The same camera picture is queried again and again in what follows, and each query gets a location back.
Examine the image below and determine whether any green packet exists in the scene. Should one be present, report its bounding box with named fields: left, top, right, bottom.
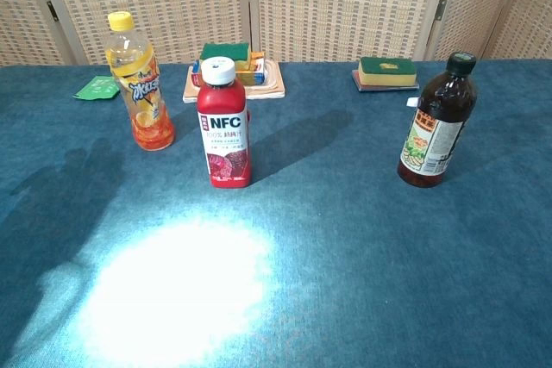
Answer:
left=72, top=75, right=121, bottom=102

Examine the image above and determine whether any blue tablecloth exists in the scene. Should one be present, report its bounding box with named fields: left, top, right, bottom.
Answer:
left=0, top=59, right=552, bottom=368

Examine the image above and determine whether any green yellow sponge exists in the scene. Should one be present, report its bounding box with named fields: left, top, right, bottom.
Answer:
left=357, top=56, right=418, bottom=87
left=198, top=42, right=252, bottom=72

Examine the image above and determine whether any dark brown tea bottle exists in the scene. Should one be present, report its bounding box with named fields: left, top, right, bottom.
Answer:
left=396, top=51, right=479, bottom=189

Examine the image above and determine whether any orange blue small box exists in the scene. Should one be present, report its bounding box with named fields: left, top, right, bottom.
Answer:
left=235, top=51, right=267, bottom=86

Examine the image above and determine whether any beige tray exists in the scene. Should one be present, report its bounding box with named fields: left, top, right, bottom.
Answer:
left=182, top=60, right=286, bottom=104

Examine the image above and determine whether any yellow-capped iced tea bottle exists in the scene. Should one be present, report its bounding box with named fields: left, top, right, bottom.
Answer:
left=104, top=10, right=176, bottom=153

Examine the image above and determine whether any woven folding screen panel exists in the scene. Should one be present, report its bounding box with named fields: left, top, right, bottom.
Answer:
left=482, top=0, right=552, bottom=60
left=29, top=0, right=252, bottom=65
left=424, top=0, right=534, bottom=62
left=0, top=0, right=77, bottom=67
left=248, top=0, right=454, bottom=63

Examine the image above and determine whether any red NFC juice bottle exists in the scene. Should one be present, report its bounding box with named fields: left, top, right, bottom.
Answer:
left=196, top=56, right=253, bottom=190

